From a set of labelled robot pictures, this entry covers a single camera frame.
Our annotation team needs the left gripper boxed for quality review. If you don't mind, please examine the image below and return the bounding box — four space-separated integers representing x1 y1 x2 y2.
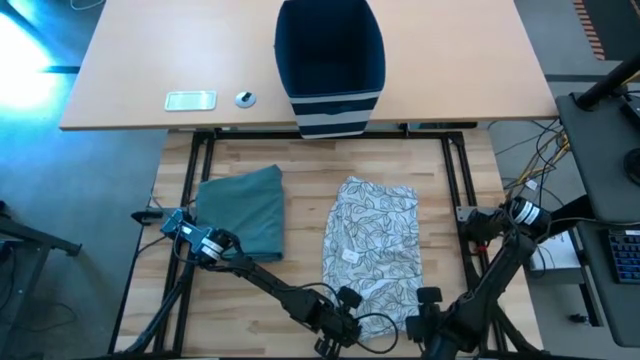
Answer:
304 299 364 360

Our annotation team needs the grey patterned garment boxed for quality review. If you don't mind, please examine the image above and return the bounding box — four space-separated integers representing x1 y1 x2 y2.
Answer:
321 175 425 344

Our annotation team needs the teal shirt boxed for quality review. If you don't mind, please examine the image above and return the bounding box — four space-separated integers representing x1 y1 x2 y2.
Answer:
194 164 287 264

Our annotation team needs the navy white striped fabric bin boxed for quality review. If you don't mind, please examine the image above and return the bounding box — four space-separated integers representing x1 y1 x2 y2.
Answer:
273 0 387 140

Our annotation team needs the white box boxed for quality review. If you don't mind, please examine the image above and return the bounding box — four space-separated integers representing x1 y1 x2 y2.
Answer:
519 214 584 286

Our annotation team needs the backlit keyboard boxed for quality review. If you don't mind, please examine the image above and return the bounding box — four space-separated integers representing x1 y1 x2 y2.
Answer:
608 229 640 285

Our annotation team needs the black office desk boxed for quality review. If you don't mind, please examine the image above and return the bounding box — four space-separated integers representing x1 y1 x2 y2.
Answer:
555 92 640 349

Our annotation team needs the light wooden desk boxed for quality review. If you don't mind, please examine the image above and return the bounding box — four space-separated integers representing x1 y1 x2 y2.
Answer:
58 0 560 132

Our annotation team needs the black pole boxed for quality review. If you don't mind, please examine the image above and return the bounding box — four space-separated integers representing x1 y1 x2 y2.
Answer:
574 52 640 111

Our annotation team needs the grey metal table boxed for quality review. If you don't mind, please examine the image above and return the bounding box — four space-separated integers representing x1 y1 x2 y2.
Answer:
0 199 84 321

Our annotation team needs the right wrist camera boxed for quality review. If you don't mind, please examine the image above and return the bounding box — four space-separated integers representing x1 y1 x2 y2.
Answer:
416 286 444 305

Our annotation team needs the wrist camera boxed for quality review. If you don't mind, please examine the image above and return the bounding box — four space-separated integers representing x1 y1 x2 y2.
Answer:
335 285 364 309
416 286 444 305

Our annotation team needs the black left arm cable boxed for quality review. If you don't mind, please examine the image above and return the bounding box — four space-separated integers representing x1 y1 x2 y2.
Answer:
349 312 400 355

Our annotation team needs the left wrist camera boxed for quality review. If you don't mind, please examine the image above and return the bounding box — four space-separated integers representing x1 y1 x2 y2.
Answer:
335 285 364 309

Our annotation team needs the black metal table frame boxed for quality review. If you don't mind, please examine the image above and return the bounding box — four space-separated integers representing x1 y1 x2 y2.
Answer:
107 128 546 360

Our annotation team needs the yellow cable bundle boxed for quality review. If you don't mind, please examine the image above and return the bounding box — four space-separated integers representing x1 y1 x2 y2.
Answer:
502 124 571 199

